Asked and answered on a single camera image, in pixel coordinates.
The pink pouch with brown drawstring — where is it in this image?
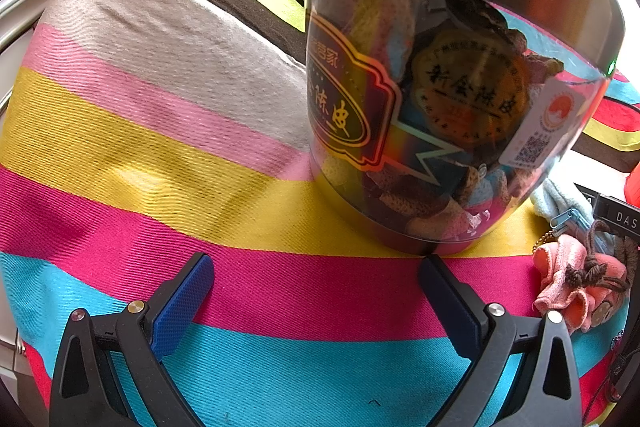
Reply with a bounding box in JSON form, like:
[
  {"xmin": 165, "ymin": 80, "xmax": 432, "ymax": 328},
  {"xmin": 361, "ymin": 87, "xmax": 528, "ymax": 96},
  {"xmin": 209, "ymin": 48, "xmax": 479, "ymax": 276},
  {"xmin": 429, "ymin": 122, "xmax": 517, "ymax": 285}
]
[{"xmin": 531, "ymin": 222, "xmax": 632, "ymax": 333}]

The black cable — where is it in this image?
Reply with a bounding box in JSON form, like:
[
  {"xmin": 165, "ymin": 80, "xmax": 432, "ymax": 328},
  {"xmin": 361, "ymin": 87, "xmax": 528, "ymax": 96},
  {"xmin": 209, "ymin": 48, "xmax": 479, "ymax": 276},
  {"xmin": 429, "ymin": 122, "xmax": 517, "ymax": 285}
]
[{"xmin": 585, "ymin": 327, "xmax": 640, "ymax": 418}]

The red thermos jug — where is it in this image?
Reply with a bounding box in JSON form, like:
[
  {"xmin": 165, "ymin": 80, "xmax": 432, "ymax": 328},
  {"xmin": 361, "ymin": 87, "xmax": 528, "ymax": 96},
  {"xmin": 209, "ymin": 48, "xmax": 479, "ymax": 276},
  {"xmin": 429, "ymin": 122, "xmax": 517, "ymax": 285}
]
[{"xmin": 622, "ymin": 162, "xmax": 640, "ymax": 208}]

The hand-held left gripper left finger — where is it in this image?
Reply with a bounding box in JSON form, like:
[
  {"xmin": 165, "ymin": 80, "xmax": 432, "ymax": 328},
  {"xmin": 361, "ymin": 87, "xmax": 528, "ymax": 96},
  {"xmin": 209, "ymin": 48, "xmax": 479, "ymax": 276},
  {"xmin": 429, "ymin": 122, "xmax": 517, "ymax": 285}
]
[{"xmin": 49, "ymin": 252, "xmax": 216, "ymax": 427}]

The colourful striped blanket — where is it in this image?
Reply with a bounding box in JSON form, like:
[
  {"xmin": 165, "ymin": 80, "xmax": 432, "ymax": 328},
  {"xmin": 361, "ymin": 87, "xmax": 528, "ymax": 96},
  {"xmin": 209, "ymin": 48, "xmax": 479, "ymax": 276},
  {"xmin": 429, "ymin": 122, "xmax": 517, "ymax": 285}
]
[{"xmin": 0, "ymin": 0, "xmax": 640, "ymax": 427}]

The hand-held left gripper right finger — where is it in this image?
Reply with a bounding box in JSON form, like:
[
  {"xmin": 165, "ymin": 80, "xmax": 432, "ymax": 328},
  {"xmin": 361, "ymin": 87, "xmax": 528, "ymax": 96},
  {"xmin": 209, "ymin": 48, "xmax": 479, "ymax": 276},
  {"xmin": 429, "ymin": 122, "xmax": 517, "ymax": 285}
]
[{"xmin": 418, "ymin": 254, "xmax": 583, "ymax": 427}]

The clear jar with metal lid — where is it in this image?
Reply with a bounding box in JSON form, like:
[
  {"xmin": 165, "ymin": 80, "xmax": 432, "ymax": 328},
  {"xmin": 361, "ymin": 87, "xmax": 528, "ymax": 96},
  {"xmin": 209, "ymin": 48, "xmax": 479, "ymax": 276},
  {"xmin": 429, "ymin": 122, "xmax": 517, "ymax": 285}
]
[{"xmin": 302, "ymin": 0, "xmax": 626, "ymax": 255}]

